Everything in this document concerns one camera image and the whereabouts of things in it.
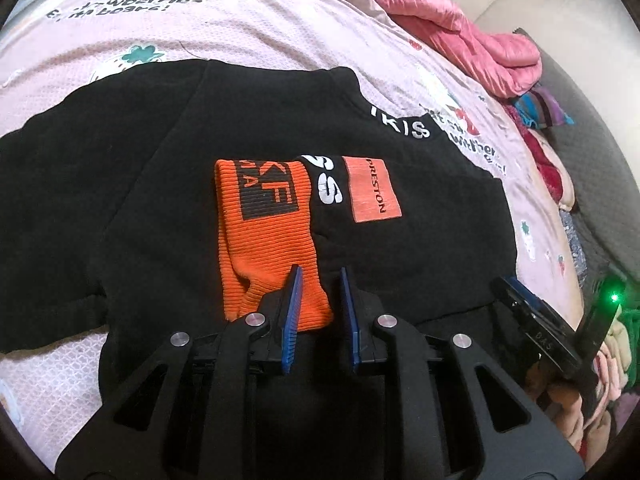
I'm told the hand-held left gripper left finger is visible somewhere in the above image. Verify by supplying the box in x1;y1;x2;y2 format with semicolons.
55;265;306;480

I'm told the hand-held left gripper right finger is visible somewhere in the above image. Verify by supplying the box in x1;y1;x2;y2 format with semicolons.
339;266;586;480

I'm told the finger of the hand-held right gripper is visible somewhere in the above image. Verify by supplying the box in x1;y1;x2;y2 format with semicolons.
492;275;583;381

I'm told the black sweatshirt with orange cuffs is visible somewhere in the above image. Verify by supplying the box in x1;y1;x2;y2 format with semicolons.
0;59;521;480

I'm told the person's right hand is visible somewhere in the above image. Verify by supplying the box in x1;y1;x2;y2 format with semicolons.
525;360;591;411

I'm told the pink fleece blanket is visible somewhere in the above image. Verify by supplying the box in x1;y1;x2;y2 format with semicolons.
550;320;636;458

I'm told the red blanket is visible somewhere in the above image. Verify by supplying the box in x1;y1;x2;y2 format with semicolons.
520;130;566;201

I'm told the grey padded headboard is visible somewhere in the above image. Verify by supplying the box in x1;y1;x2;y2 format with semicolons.
515;30;640;286

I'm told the striped knitted cloth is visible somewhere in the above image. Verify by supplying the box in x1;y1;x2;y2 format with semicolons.
510;85;576;128

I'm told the pink strawberry print bed sheet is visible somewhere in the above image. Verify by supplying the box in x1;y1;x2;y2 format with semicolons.
0;0;586;471

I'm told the pink quilt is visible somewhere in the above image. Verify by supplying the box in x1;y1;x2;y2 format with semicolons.
325;0;543;98

